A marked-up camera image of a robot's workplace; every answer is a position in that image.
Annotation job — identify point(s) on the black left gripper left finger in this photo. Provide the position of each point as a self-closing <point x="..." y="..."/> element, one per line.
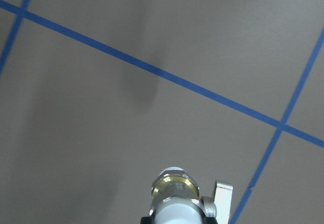
<point x="146" y="220"/>

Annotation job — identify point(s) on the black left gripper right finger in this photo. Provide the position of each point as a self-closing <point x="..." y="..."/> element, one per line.
<point x="209" y="220"/>

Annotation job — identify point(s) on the white brass PPR valve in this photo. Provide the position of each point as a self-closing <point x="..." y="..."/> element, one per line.
<point x="175" y="198"/>

